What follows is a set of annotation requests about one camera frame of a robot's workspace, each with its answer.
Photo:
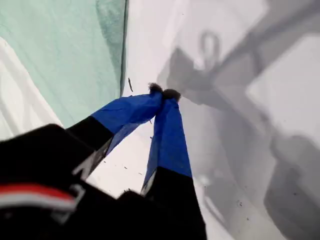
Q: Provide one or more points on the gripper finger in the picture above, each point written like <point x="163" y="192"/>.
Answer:
<point x="125" y="112"/>
<point x="170" y="150"/>

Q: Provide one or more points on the pale green T-shirt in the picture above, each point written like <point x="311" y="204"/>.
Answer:
<point x="62" y="50"/>

